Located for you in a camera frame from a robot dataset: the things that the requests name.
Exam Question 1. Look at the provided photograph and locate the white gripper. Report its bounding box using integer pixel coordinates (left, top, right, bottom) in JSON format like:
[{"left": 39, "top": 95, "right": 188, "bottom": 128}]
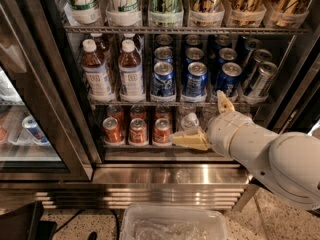
[{"left": 169, "top": 90, "right": 264, "bottom": 161}]

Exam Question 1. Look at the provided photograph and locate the blue pepsi can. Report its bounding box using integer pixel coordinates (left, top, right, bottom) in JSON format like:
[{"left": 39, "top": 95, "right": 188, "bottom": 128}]
[
  {"left": 218, "top": 48, "right": 237, "bottom": 65},
  {"left": 154, "top": 46, "right": 173, "bottom": 63},
  {"left": 215, "top": 62, "right": 242, "bottom": 97},
  {"left": 183, "top": 62, "right": 208, "bottom": 97},
  {"left": 185, "top": 48, "right": 204, "bottom": 64},
  {"left": 152, "top": 62, "right": 175, "bottom": 97}
]

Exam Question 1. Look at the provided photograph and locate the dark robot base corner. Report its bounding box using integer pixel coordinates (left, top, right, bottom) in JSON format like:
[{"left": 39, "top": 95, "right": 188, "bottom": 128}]
[{"left": 0, "top": 202, "right": 57, "bottom": 240}]

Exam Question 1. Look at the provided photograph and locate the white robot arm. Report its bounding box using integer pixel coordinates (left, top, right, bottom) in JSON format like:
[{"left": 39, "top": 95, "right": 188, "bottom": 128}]
[{"left": 169, "top": 92, "right": 320, "bottom": 211}]

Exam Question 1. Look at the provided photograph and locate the red soda can front right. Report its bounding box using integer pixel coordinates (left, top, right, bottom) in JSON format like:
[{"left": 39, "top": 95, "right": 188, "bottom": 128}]
[{"left": 153, "top": 118, "right": 171, "bottom": 144}]

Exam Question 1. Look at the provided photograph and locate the red soda can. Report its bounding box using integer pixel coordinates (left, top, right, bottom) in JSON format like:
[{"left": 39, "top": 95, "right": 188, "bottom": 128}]
[
  {"left": 103, "top": 117, "right": 123, "bottom": 143},
  {"left": 153, "top": 118, "right": 171, "bottom": 144},
  {"left": 129, "top": 118, "right": 148, "bottom": 144}
]

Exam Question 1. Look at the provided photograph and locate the red soda can front middle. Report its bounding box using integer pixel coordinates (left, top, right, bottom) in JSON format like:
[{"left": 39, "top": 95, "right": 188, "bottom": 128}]
[{"left": 129, "top": 118, "right": 148, "bottom": 144}]

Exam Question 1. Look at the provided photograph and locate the silver diet pepsi can front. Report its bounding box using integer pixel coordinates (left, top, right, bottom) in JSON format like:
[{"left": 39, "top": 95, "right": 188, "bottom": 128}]
[{"left": 245, "top": 61, "right": 278, "bottom": 97}]

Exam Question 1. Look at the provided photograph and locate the silver diet pepsi can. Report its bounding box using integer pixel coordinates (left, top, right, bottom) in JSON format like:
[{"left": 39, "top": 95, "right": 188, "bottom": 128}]
[
  {"left": 247, "top": 49, "right": 272, "bottom": 72},
  {"left": 245, "top": 61, "right": 278, "bottom": 97}
]

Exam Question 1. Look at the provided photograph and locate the red soda can front left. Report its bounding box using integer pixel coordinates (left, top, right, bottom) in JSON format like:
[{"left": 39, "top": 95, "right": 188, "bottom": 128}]
[{"left": 103, "top": 117, "right": 123, "bottom": 143}]

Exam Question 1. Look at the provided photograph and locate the gold tall can left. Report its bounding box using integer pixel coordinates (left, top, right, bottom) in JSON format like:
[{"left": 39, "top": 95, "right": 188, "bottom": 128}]
[{"left": 189, "top": 0, "right": 224, "bottom": 27}]

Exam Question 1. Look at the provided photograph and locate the gold tall can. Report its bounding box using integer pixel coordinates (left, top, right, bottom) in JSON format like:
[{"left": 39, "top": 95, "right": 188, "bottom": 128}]
[
  {"left": 264, "top": 0, "right": 310, "bottom": 28},
  {"left": 189, "top": 0, "right": 224, "bottom": 27},
  {"left": 225, "top": 0, "right": 266, "bottom": 27}
]

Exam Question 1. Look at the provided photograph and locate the gold tall can middle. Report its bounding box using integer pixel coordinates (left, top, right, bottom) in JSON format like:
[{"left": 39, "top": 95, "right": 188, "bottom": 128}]
[{"left": 225, "top": 0, "right": 266, "bottom": 27}]

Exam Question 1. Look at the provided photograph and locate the white green tall can right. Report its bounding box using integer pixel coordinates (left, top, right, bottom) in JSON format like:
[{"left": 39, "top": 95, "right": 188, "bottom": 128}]
[{"left": 106, "top": 0, "right": 141, "bottom": 27}]

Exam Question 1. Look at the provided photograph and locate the white green tall can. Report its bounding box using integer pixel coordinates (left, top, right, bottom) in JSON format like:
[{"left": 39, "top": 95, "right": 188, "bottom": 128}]
[
  {"left": 66, "top": 0, "right": 100, "bottom": 25},
  {"left": 106, "top": 0, "right": 141, "bottom": 27}
]

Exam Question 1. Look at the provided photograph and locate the gold tall can right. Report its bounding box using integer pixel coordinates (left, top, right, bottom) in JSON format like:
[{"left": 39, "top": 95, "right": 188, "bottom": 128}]
[{"left": 264, "top": 0, "right": 310, "bottom": 28}]

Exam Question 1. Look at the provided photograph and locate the left fridge glass door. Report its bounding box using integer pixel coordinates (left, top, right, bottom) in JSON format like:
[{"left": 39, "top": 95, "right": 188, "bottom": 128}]
[{"left": 0, "top": 0, "right": 97, "bottom": 182}]

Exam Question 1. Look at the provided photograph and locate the white green tall can left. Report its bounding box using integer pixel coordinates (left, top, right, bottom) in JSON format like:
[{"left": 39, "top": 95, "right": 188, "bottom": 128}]
[{"left": 66, "top": 0, "right": 100, "bottom": 25}]

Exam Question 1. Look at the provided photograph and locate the blue can left fridge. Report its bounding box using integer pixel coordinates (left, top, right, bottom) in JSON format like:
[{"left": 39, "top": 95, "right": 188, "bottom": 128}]
[{"left": 22, "top": 116, "right": 49, "bottom": 145}]

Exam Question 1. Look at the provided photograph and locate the clear water bottle left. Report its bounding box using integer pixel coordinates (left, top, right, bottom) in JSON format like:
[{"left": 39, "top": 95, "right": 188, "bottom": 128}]
[{"left": 181, "top": 113, "right": 199, "bottom": 130}]

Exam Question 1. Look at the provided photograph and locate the tea bottle front right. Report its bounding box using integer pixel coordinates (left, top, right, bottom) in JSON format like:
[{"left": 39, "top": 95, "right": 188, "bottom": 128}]
[{"left": 118, "top": 39, "right": 144, "bottom": 96}]

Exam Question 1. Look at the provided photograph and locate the tea bottle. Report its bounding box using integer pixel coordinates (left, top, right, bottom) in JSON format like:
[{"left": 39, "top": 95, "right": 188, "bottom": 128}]
[
  {"left": 118, "top": 39, "right": 144, "bottom": 96},
  {"left": 81, "top": 39, "right": 113, "bottom": 101}
]

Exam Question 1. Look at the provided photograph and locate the tea bottle front left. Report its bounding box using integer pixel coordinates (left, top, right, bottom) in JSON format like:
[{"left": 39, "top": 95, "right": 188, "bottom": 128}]
[{"left": 81, "top": 39, "right": 113, "bottom": 101}]

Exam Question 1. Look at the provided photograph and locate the clear plastic bin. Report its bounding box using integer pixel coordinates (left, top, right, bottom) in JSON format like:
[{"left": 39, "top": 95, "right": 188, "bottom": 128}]
[{"left": 119, "top": 204, "right": 228, "bottom": 240}]

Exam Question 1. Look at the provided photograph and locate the black cable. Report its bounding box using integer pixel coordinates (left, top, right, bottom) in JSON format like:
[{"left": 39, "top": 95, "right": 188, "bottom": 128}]
[{"left": 53, "top": 208, "right": 122, "bottom": 240}]

